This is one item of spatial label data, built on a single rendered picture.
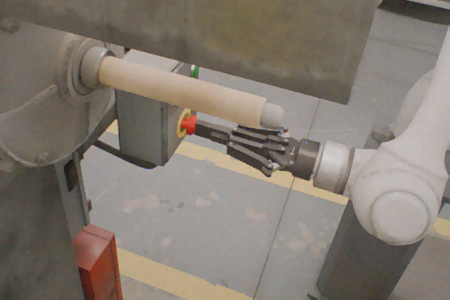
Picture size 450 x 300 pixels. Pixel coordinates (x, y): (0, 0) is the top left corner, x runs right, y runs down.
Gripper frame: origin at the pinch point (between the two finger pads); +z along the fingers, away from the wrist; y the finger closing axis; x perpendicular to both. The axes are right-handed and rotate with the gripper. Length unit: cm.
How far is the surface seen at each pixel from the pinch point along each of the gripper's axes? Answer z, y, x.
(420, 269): -74, 66, -97
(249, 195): 4, 77, -98
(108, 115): 16.3, -9.9, 5.4
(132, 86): 0.3, -28.6, 27.7
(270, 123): -14.8, -28.2, 27.6
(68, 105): 7.3, -30.6, 24.2
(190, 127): 4.0, -1.6, 0.9
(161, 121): 7.1, -8.0, 5.9
